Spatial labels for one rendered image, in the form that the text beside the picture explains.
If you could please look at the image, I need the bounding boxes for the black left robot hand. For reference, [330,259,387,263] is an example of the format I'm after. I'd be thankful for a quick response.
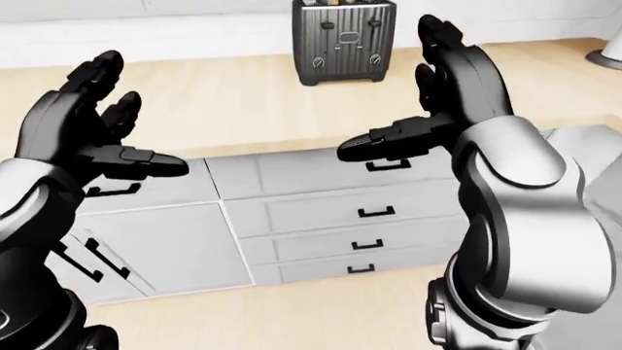
[17,50,190,191]

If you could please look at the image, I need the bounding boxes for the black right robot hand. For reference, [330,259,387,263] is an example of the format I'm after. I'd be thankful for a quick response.
[337,14,515,162]

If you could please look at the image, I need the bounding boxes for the dark grey ribbed toaster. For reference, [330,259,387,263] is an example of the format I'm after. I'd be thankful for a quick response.
[291,0,400,88]

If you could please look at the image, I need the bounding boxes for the white narrow drawer front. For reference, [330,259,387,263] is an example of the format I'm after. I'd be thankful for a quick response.
[80,157,221,217]

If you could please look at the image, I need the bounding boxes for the white appliance base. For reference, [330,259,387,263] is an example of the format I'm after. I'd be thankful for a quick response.
[584,32,622,69]

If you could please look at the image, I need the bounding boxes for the white cabinet door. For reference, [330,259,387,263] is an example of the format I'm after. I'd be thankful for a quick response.
[72,201,257,298]
[46,232,153,304]

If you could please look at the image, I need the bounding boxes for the white wide drawer front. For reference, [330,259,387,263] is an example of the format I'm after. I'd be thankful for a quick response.
[205,148,464,201]
[222,181,468,239]
[236,214,470,264]
[249,251,457,286]

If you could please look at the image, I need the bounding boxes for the black drawer handle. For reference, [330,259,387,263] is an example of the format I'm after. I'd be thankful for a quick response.
[364,157,414,172]
[350,238,385,252]
[345,262,377,276]
[85,182,143,198]
[358,205,397,219]

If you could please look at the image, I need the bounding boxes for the long black door handle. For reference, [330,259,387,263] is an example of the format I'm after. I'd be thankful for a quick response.
[52,241,105,283]
[84,236,132,280]

